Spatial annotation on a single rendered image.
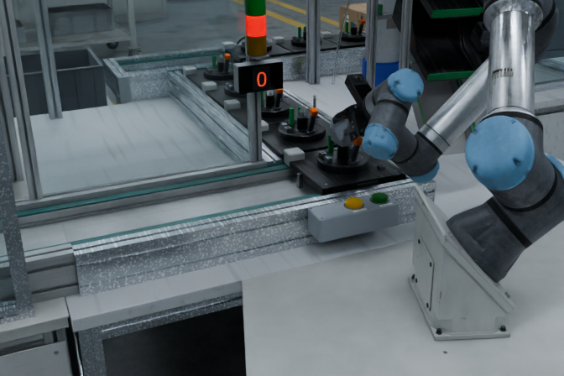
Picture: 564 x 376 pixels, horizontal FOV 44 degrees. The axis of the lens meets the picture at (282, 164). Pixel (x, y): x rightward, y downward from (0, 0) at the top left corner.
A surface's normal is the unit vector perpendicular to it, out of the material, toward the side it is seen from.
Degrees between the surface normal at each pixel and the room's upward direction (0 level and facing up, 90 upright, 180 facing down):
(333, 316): 0
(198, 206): 0
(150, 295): 0
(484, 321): 90
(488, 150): 52
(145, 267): 90
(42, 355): 90
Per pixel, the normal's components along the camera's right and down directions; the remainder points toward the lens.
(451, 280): 0.06, 0.38
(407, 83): 0.31, -0.25
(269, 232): 0.40, 0.35
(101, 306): -0.01, -0.92
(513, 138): -0.63, -0.38
